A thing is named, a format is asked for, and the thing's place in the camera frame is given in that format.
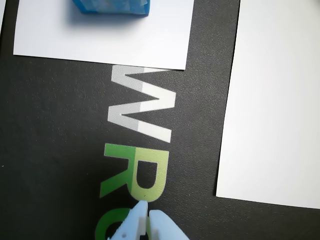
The white HOME paper sheet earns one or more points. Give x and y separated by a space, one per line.
270 100

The white zone 1 paper sheet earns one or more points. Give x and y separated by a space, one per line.
100 40

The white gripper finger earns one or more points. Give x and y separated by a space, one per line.
133 222
166 227

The black WRO mat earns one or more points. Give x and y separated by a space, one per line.
50 125

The white zone 2 paper sheet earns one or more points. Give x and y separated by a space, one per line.
1 10

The blue paper box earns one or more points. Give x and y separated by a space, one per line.
110 6

